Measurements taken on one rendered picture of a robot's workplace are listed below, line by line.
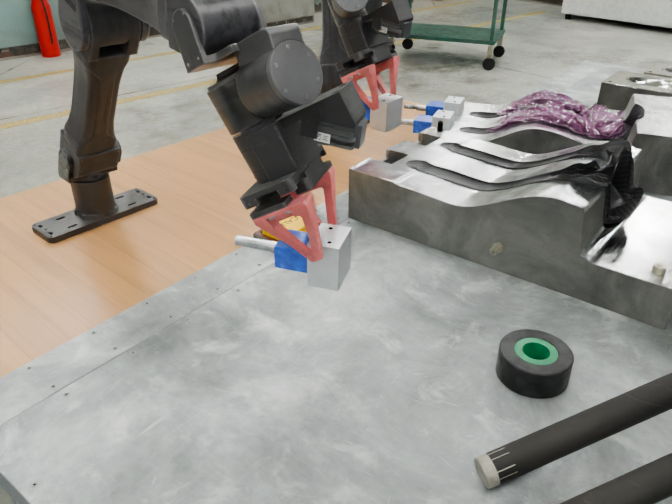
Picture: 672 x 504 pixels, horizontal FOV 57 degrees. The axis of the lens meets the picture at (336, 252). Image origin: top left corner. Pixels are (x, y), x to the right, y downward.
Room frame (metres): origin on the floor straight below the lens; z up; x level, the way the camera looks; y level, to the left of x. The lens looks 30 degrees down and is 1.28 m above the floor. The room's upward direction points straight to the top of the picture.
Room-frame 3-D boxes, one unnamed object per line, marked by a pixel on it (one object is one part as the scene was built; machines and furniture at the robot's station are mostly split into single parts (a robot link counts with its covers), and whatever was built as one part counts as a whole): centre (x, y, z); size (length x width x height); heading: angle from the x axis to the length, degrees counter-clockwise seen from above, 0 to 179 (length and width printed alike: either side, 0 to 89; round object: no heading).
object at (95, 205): (0.93, 0.41, 0.84); 0.20 x 0.07 x 0.08; 138
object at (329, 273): (0.60, 0.05, 0.93); 0.13 x 0.05 x 0.05; 73
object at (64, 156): (0.93, 0.40, 0.90); 0.09 x 0.06 x 0.06; 134
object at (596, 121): (1.20, -0.45, 0.90); 0.26 x 0.18 x 0.08; 69
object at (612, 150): (0.89, -0.29, 0.92); 0.35 x 0.16 x 0.09; 52
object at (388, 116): (1.11, -0.05, 0.93); 0.13 x 0.05 x 0.05; 51
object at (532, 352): (0.53, -0.22, 0.82); 0.08 x 0.08 x 0.04
